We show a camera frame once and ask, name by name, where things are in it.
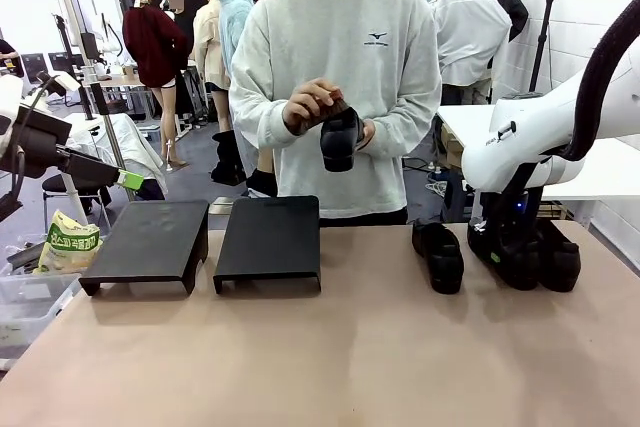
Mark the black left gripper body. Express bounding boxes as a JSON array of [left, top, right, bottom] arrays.
[[2, 105, 74, 181]]

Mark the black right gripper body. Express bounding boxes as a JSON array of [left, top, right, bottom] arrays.
[[479, 187, 545, 249]]

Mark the black strap shoe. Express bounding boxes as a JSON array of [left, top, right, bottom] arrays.
[[411, 218, 465, 296], [534, 219, 582, 293], [319, 106, 369, 173], [467, 224, 542, 292]]

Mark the brown shoe brush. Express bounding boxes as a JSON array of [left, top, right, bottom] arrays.
[[292, 88, 357, 136]]

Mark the person's right forearm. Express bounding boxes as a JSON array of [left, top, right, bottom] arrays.
[[229, 89, 291, 146]]

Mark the person's left forearm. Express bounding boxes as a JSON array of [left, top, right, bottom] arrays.
[[372, 86, 442, 153]]

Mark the black metal shoe stand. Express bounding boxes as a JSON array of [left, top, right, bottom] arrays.
[[213, 195, 322, 295], [78, 199, 210, 297]]

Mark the black tripod stand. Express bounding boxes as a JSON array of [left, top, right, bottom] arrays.
[[529, 0, 559, 93]]

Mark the person's left hand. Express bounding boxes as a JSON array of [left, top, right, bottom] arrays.
[[355, 117, 380, 152]]

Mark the person's right hand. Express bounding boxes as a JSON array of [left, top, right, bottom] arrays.
[[281, 77, 346, 137]]

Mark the white cloth cover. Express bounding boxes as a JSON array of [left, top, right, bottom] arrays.
[[67, 111, 169, 198]]

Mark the grey metal pole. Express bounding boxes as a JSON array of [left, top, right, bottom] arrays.
[[49, 0, 136, 203]]

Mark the black office chair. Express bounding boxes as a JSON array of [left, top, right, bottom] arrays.
[[42, 174, 114, 231]]

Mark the yellow green snack bag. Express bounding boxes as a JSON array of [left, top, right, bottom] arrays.
[[33, 209, 104, 276]]

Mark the person in black shirt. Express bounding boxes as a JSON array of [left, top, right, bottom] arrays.
[[0, 38, 22, 79]]

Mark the brown cardboard box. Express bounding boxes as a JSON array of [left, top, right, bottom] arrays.
[[439, 119, 469, 168]]

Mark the white table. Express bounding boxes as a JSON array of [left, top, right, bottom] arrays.
[[436, 104, 640, 204]]

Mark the black mannequin boot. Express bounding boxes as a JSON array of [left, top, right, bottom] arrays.
[[210, 129, 247, 186]]

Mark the mannequin in maroon sweater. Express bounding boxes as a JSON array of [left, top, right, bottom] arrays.
[[122, 0, 194, 171]]

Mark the clear plastic bin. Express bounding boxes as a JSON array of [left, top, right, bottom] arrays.
[[0, 246, 84, 371]]

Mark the mannequin in beige jacket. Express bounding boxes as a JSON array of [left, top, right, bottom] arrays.
[[192, 0, 234, 133]]

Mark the mannequin in white shirt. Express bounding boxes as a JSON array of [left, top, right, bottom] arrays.
[[432, 0, 514, 104]]

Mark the mannequin in blue fleece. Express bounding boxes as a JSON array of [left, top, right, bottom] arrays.
[[217, 0, 257, 134]]

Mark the person in grey sweatshirt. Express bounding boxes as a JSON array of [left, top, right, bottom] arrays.
[[227, 0, 444, 227]]

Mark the white camera box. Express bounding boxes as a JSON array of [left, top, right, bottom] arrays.
[[49, 71, 82, 97]]

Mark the grey metal bracket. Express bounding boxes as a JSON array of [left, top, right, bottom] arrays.
[[7, 241, 49, 271]]

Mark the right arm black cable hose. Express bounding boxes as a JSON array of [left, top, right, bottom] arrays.
[[493, 0, 640, 259]]

